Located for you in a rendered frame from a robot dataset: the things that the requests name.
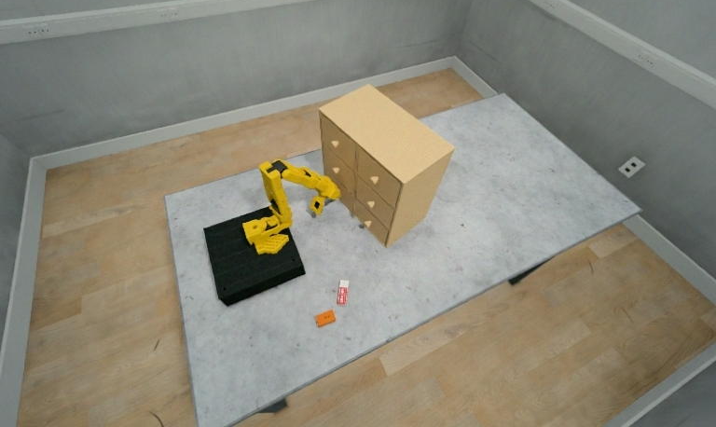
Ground red and white eraser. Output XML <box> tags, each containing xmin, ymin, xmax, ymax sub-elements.
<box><xmin>337</xmin><ymin>280</ymin><xmax>349</xmax><ymax>306</ymax></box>

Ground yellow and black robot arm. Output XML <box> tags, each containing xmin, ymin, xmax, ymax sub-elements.
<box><xmin>245</xmin><ymin>159</ymin><xmax>329</xmax><ymax>255</ymax></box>

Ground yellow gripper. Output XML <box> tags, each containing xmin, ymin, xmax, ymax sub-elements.
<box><xmin>310</xmin><ymin>176</ymin><xmax>341</xmax><ymax>215</ymax></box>

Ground tan wooden chest of drawers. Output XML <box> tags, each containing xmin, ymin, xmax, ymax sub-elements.
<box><xmin>319</xmin><ymin>84</ymin><xmax>456</xmax><ymax>249</ymax></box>

